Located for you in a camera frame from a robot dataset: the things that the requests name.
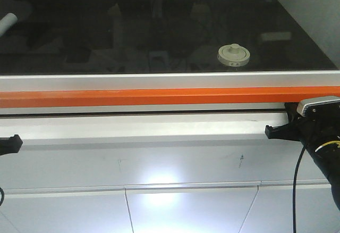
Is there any glass jar with beige lid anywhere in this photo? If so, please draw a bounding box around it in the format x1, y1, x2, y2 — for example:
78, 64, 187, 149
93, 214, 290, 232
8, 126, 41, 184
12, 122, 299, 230
217, 44, 250, 68

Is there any fume hood sash orange handle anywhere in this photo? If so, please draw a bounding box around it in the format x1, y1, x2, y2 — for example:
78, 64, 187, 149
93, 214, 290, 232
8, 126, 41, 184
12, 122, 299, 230
1, 70, 339, 114

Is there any white base cabinet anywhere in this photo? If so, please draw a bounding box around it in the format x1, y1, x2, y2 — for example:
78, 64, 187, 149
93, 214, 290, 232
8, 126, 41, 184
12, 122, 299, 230
0, 110, 340, 233

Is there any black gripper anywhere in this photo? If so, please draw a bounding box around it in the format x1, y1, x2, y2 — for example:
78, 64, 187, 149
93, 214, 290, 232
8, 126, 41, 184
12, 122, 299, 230
265, 103, 339, 207

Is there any rolled white poster paper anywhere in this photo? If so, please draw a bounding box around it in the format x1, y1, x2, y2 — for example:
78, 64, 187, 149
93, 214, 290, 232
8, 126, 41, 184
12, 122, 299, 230
0, 13, 18, 36

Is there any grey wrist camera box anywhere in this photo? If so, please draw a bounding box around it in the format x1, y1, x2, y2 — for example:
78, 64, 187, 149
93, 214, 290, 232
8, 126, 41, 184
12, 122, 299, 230
296, 96, 339, 118

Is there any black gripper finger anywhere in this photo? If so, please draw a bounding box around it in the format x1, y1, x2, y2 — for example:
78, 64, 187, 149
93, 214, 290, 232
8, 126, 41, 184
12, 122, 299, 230
0, 135, 22, 156

